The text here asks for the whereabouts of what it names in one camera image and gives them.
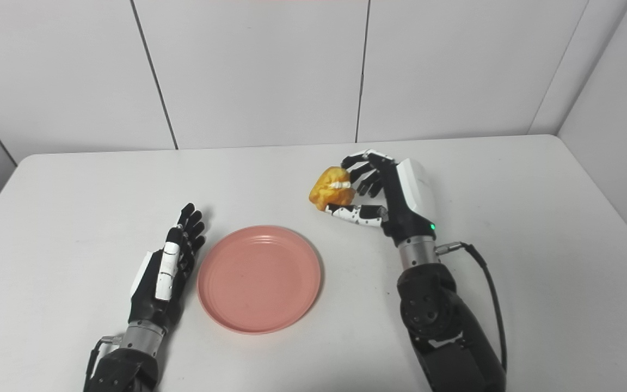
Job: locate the pink round plate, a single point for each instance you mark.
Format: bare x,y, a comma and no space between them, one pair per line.
259,279

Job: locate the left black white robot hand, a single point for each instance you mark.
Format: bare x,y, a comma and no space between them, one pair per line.
164,277

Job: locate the cream puff pastry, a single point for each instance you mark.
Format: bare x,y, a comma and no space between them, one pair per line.
331,188

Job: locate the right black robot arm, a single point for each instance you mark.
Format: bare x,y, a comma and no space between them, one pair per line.
447,321

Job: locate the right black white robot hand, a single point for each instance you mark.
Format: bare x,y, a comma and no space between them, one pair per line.
400,198

